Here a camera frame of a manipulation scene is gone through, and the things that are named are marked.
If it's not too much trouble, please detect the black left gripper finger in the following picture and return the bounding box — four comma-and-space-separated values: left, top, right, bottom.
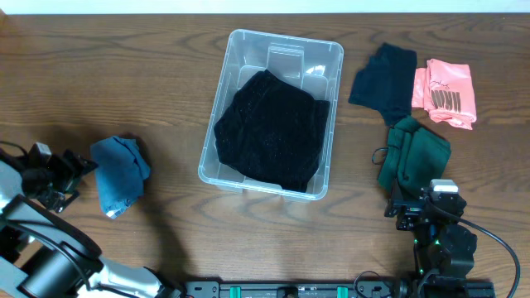
41, 190, 80, 213
63, 150, 99, 174

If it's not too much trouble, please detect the blue cloth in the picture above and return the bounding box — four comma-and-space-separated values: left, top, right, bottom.
90, 136, 151, 219

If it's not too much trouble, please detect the dark green garment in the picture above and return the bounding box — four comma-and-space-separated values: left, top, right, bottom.
378, 116, 451, 199

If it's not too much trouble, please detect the black knit garment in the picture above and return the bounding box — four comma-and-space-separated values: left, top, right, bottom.
214, 70, 330, 192

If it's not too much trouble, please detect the clear plastic storage bin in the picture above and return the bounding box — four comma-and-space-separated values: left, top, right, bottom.
198, 29, 344, 202

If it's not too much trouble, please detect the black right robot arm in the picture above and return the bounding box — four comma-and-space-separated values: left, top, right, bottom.
384, 185, 477, 280

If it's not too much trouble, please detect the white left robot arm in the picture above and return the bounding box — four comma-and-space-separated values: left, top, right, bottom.
1, 142, 188, 297

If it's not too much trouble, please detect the pink folded shirt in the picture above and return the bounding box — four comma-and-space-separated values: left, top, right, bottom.
412, 59, 477, 130

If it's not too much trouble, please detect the dark navy folded garment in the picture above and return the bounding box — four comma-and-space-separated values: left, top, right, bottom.
349, 43, 417, 127

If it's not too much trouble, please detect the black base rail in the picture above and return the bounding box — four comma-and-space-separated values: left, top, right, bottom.
179, 277, 496, 298

